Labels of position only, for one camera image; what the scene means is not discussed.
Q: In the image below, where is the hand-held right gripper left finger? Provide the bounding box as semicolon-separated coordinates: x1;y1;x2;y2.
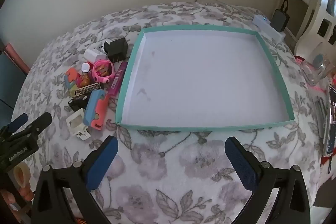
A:
31;135;119;224

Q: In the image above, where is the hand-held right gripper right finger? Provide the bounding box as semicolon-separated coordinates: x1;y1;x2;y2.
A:
224;136;314;224

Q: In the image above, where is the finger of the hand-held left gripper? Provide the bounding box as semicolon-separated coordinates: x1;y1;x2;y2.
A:
10;112;52;146
0;113;28;139

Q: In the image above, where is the cream plastic clip holder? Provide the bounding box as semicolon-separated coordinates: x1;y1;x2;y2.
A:
66;108;91;141

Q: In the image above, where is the blue orange toy knife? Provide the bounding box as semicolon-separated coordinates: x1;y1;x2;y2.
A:
83;89;109;132

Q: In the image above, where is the white wall charger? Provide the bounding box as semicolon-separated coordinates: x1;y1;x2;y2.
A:
84;49;108;63

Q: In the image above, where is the pink smartwatch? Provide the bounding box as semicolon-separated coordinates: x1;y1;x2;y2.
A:
91;59;115;83

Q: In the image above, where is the teal shallow box tray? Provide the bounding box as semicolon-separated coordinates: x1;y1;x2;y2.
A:
115;25;294;132

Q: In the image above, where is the person's left hand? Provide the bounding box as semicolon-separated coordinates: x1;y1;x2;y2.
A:
0;163;35;210

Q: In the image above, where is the dark blue cabinet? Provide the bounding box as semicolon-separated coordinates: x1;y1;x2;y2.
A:
0;52;24;119

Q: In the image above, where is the small black device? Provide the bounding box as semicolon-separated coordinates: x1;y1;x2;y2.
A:
68;95;88;112

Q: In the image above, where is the small multicoloured plastic toy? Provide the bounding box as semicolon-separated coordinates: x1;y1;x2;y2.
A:
64;68;82;90

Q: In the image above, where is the gold patterned small box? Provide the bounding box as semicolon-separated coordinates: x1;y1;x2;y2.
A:
69;82;103;98

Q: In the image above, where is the floral fleece blanket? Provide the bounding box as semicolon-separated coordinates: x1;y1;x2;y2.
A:
10;1;326;224

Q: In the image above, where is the pink pole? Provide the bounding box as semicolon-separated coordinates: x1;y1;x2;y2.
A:
5;42;30;73

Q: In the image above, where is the pup toy figure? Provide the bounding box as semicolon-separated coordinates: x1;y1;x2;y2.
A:
78;62;93;88

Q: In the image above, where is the magenta tube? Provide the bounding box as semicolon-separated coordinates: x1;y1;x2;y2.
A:
108;61;129;95

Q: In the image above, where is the dark printed booklet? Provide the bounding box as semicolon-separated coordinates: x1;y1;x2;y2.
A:
312;85;336;157

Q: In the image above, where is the clear glass container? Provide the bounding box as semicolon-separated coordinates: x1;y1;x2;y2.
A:
299;43;334;86

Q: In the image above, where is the white power strip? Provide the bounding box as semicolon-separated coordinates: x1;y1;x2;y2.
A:
252;15;286;42

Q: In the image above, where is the black power adapter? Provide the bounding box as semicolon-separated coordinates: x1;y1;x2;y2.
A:
272;9;290;32

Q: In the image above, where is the white shelf unit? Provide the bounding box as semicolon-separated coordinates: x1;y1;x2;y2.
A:
278;0;336;56

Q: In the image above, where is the black wall charger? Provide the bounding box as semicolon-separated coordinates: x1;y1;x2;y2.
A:
104;38;129;64

